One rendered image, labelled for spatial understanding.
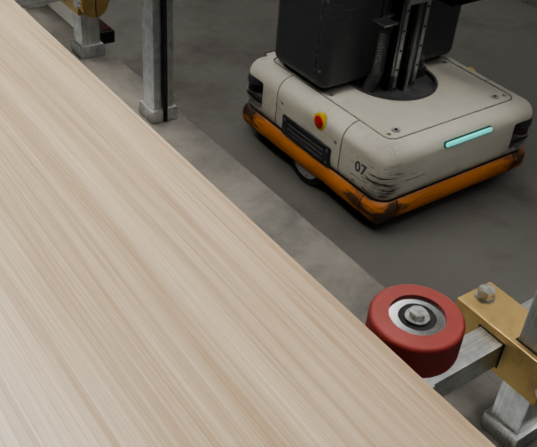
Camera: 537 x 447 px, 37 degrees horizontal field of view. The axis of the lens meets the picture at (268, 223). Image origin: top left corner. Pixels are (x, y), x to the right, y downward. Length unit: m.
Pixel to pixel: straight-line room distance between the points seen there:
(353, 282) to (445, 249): 1.27
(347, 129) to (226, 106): 0.70
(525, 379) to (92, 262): 0.41
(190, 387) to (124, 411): 0.05
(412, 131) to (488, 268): 0.42
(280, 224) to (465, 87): 1.48
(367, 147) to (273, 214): 1.06
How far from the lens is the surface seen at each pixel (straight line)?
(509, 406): 0.84
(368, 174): 2.14
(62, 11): 1.65
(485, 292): 0.82
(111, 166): 0.82
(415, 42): 2.37
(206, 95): 2.85
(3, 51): 1.06
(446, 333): 0.66
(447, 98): 2.40
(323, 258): 1.03
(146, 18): 1.23
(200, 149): 1.22
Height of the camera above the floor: 1.35
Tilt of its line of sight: 37 degrees down
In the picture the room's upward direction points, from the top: 5 degrees clockwise
